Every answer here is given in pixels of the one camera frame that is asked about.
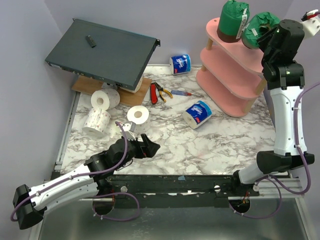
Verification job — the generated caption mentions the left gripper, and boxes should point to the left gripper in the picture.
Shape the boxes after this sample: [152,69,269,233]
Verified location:
[114,134,160,171]

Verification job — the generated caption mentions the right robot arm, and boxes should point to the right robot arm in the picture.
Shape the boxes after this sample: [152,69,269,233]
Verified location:
[230,19,315,196]

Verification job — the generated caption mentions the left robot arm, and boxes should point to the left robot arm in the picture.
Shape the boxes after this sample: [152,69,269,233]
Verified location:
[10,134,161,230]

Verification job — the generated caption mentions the pink three-tier shelf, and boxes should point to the pink three-tier shelf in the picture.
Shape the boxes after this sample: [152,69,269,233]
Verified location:
[196,17,267,118]

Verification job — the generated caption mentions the white floral paper towel roll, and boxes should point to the white floral paper towel roll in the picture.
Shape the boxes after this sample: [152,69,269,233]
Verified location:
[126,105,151,135]

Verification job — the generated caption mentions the blue wrapped Tempo roll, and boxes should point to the blue wrapped Tempo roll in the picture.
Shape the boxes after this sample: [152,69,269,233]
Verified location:
[182,100,212,129]

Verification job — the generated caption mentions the floral roll lying left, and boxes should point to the floral roll lying left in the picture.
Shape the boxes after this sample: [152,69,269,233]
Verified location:
[82,108,111,138]

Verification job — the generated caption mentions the floral roll near board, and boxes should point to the floral roll near board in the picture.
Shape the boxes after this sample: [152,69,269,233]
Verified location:
[90,88,120,111]

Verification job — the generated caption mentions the blue wrapped roll at back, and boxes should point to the blue wrapped roll at back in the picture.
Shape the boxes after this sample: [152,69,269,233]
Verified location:
[169,54,191,75]

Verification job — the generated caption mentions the wooden board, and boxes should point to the wooden board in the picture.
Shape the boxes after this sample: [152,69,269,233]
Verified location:
[71,76,152,107]

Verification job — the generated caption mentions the small black connector strip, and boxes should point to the small black connector strip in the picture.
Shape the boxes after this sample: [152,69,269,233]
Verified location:
[85,35,96,48]

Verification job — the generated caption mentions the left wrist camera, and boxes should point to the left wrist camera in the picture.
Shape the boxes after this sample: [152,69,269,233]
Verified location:
[120,121,137,141]

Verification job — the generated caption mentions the red handled cutter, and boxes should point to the red handled cutter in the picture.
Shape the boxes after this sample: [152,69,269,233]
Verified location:
[150,83,158,105]

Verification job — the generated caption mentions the yellow handled pliers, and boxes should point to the yellow handled pliers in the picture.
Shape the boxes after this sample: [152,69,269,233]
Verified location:
[154,82,173,103]

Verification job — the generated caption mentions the blue handled screwdriver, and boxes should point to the blue handled screwdriver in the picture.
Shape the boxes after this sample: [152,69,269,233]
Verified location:
[171,90,202,98]

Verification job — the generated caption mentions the black metal base rail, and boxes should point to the black metal base rail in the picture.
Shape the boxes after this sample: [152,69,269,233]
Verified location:
[51,172,261,210]

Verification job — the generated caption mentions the dark grey network switch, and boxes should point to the dark grey network switch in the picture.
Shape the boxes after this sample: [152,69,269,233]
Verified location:
[45,18,161,90]

